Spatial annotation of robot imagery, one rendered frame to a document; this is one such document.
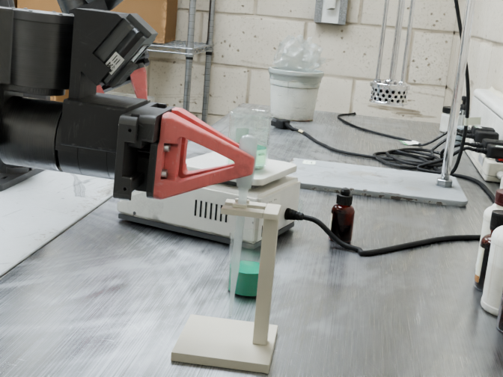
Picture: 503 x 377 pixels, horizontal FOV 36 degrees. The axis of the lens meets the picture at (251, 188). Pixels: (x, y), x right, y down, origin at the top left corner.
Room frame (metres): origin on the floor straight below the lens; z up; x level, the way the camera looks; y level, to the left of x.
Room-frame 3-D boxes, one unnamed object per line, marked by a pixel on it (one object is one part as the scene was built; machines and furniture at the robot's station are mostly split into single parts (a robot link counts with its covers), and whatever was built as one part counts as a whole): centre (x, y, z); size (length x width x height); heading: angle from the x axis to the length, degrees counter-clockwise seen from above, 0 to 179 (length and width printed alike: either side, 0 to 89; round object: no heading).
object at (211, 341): (0.60, 0.01, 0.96); 0.08 x 0.08 x 0.13; 84
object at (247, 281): (0.74, 0.00, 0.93); 0.04 x 0.04 x 0.06
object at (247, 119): (0.92, 0.01, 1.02); 0.06 x 0.05 x 0.08; 50
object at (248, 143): (0.60, 0.01, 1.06); 0.01 x 0.01 x 0.04; 84
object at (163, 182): (0.61, 0.05, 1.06); 0.09 x 0.07 x 0.07; 84
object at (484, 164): (1.57, -0.48, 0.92); 0.40 x 0.06 x 0.04; 173
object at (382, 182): (1.29, -0.21, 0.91); 0.30 x 0.20 x 0.01; 83
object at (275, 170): (0.94, 0.02, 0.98); 0.12 x 0.12 x 0.01; 65
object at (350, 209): (0.94, -0.12, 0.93); 0.03 x 0.03 x 0.07
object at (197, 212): (0.95, 0.04, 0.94); 0.22 x 0.13 x 0.08; 65
